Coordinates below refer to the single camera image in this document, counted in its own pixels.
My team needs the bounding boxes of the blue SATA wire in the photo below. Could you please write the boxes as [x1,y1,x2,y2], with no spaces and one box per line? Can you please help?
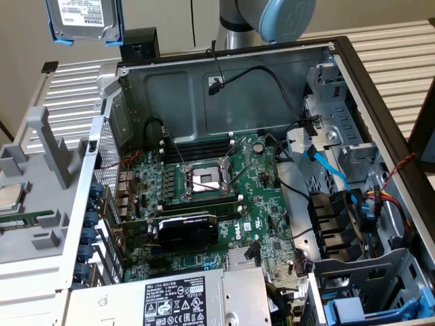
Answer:
[301,144,375,234]

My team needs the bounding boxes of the red yellow power wire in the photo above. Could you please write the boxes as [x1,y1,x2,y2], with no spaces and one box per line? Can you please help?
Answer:
[365,185,414,238]

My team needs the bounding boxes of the hard disk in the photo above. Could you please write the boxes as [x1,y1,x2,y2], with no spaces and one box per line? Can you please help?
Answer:
[43,0,126,48]

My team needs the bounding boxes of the blue disk carrier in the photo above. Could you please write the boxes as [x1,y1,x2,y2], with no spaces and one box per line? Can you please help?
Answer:
[324,287,435,323]

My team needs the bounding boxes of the black RAM slot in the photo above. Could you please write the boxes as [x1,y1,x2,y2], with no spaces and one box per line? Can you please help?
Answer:
[158,194,244,211]
[162,132,236,152]
[159,141,235,163]
[159,203,245,221]

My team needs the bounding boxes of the CPU socket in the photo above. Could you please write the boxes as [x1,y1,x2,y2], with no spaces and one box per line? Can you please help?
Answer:
[179,159,236,202]

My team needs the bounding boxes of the metal socket cover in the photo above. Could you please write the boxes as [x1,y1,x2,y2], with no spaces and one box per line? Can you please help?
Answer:
[221,135,253,168]

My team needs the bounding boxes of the thin metal locking lever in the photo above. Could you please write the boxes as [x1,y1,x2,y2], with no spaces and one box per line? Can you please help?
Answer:
[162,126,188,169]
[226,161,254,189]

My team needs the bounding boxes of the green motherboard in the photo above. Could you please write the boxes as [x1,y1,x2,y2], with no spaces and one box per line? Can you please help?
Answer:
[115,132,309,308]

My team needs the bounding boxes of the open PC case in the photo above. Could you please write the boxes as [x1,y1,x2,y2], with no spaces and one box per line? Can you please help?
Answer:
[56,35,435,326]

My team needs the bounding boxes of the black graphics card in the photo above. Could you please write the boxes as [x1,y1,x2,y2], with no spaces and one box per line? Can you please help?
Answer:
[111,211,219,253]

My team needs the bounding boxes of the black power connector plug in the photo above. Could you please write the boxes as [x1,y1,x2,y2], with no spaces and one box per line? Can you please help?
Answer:
[226,247,263,272]

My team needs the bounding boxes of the black box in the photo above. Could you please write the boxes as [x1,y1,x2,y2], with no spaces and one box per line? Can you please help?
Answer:
[119,28,160,65]

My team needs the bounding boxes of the grey parts rack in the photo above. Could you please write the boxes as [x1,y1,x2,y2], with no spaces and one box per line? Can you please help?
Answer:
[0,105,90,268]

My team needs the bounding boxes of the grey power supply unit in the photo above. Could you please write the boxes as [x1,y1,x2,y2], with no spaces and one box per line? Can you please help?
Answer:
[67,266,273,326]

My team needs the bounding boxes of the green RAM stick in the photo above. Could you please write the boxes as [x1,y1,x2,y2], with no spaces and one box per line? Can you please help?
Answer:
[0,209,55,232]

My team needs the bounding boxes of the dark brown panel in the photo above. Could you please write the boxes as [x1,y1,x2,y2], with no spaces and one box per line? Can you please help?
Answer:
[406,77,435,177]

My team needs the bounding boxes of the silver CPU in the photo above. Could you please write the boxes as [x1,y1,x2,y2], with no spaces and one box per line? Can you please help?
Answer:
[0,183,27,213]

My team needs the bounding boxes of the white rack base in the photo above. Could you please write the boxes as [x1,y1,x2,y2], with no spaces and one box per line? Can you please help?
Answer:
[0,253,74,326]

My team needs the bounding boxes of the black cable with connector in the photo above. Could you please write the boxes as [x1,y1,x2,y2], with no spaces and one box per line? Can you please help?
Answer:
[207,65,322,137]

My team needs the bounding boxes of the looped black cable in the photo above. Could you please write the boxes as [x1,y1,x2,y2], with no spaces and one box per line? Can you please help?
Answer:
[143,117,171,150]

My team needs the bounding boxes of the thin black fan cable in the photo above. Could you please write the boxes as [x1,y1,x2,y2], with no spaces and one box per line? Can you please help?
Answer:
[273,210,314,240]

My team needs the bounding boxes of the braided power cable bundle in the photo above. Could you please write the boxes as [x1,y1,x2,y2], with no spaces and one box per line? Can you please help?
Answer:
[265,282,304,326]

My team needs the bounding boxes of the twisted red black wire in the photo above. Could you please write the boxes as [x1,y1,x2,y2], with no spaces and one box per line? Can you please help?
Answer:
[382,152,419,192]

